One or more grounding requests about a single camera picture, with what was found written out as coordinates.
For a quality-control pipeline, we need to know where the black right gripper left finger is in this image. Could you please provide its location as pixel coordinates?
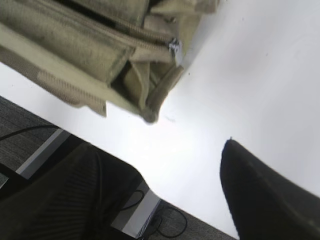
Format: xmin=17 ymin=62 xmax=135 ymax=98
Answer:
xmin=0 ymin=144 xmax=142 ymax=240

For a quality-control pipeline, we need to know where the silver zipper pull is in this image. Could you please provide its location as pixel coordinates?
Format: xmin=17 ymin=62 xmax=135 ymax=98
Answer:
xmin=168 ymin=38 xmax=184 ymax=67

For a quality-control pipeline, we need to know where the white table leg frame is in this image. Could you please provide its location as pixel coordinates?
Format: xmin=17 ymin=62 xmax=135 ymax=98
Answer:
xmin=15 ymin=129 xmax=71 ymax=179

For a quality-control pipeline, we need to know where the yellow canvas bag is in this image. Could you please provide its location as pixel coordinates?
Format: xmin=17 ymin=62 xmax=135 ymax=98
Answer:
xmin=0 ymin=0 xmax=219 ymax=124

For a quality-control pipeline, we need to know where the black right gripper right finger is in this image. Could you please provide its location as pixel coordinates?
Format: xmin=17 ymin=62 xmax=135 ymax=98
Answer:
xmin=219 ymin=139 xmax=320 ymax=240

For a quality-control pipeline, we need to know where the black cable on floor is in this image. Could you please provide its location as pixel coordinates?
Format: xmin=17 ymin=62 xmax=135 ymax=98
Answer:
xmin=117 ymin=189 xmax=188 ymax=238

